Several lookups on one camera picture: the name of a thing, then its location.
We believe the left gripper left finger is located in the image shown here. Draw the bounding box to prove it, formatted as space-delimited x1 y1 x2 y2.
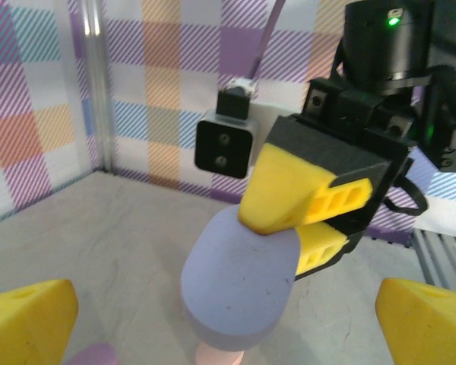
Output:
0 278 80 365

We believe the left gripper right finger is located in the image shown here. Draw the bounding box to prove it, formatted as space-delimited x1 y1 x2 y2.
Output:
375 277 456 365

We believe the orchid earbud charging case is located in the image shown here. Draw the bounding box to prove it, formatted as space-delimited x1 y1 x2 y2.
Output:
62 341 119 365

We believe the lavender earbud charging case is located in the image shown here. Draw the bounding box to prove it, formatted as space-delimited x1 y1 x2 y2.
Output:
179 207 303 353

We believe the pink earbud charging case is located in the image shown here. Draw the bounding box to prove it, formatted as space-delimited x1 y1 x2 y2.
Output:
195 340 248 365

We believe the aluminium side rail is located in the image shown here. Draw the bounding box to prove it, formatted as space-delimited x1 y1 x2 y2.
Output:
412 227 456 296

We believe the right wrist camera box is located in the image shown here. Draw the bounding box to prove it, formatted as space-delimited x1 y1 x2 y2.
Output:
195 75 260 179

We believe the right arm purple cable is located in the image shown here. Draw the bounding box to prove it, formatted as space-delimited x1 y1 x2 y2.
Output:
250 0 286 81

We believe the aluminium frame post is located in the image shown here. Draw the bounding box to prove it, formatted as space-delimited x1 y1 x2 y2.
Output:
84 0 114 174

